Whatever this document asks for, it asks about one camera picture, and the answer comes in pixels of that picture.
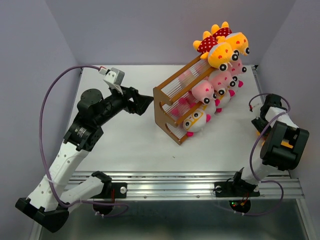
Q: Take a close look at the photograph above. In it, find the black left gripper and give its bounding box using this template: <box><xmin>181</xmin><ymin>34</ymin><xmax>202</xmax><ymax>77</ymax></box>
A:
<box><xmin>95</xmin><ymin>83</ymin><xmax>154</xmax><ymax>126</ymax></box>

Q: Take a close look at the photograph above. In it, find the white glasses plush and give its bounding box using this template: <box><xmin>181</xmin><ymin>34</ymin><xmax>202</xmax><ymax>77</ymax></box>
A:
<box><xmin>169</xmin><ymin>102</ymin><xmax>216</xmax><ymax>137</ymax></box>
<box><xmin>215</xmin><ymin>88</ymin><xmax>236</xmax><ymax>113</ymax></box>
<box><xmin>184</xmin><ymin>101</ymin><xmax>217</xmax><ymax>124</ymax></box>

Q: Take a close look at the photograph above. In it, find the pink plush with wheels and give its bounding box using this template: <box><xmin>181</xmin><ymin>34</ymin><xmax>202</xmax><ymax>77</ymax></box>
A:
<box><xmin>204</xmin><ymin>58</ymin><xmax>248</xmax><ymax>82</ymax></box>

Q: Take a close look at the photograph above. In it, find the yellow bear plush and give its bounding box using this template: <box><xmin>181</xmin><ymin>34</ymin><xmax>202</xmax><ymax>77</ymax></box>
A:
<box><xmin>192</xmin><ymin>31</ymin><xmax>239</xmax><ymax>72</ymax></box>
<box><xmin>255</xmin><ymin>127</ymin><xmax>294</xmax><ymax>150</ymax></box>
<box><xmin>210</xmin><ymin>21</ymin><xmax>250</xmax><ymax>56</ymax></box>

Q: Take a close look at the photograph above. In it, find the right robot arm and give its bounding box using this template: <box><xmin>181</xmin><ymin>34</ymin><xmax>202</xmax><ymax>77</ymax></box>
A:
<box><xmin>230</xmin><ymin>93</ymin><xmax>310</xmax><ymax>195</ymax></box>

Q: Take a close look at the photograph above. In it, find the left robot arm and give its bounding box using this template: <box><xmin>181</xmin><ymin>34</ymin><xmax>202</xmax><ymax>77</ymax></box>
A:
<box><xmin>15</xmin><ymin>87</ymin><xmax>154</xmax><ymax>233</ymax></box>

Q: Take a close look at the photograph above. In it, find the wooden toy shelf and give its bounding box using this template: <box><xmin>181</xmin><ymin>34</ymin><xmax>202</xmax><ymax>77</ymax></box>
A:
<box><xmin>153</xmin><ymin>56</ymin><xmax>220</xmax><ymax>145</ymax></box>

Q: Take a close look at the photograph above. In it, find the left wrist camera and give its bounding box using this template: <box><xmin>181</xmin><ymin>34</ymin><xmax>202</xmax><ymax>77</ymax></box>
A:
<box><xmin>99</xmin><ymin>66</ymin><xmax>125</xmax><ymax>95</ymax></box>

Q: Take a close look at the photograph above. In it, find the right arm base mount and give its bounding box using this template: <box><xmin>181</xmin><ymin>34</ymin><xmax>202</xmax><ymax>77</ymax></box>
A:
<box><xmin>213</xmin><ymin>179</ymin><xmax>260</xmax><ymax>214</ymax></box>

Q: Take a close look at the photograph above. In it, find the aluminium rail frame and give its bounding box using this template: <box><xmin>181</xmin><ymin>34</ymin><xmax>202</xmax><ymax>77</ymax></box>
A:
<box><xmin>57</xmin><ymin>169</ymin><xmax>306</xmax><ymax>201</ymax></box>

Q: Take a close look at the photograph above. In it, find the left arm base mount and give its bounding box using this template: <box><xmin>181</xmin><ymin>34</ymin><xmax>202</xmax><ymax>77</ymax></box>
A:
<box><xmin>92</xmin><ymin>182</ymin><xmax>129</xmax><ymax>218</ymax></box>

